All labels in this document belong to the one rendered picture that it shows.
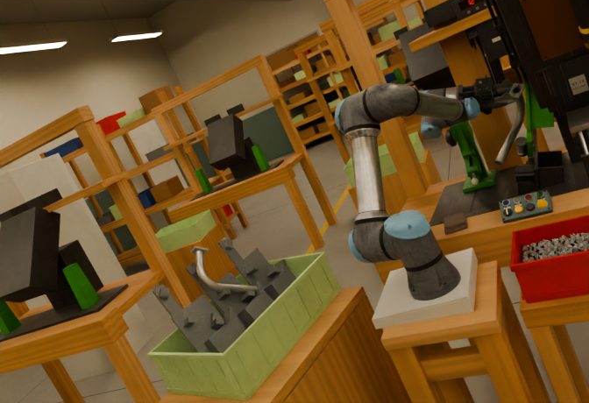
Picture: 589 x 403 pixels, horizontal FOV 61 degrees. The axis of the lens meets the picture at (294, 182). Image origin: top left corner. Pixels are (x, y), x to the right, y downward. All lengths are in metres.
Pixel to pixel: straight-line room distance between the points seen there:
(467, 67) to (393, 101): 0.74
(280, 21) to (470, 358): 11.44
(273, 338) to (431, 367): 0.52
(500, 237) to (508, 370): 0.47
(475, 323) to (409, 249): 0.25
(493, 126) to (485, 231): 0.64
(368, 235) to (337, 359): 0.51
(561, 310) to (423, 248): 0.37
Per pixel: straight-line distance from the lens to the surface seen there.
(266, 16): 12.63
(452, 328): 1.43
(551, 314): 1.52
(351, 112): 1.60
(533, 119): 1.90
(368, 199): 1.55
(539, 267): 1.47
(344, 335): 1.88
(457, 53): 2.24
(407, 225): 1.43
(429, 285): 1.48
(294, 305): 1.82
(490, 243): 1.81
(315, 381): 1.75
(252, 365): 1.68
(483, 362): 1.51
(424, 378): 1.56
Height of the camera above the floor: 1.60
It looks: 10 degrees down
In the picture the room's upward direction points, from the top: 25 degrees counter-clockwise
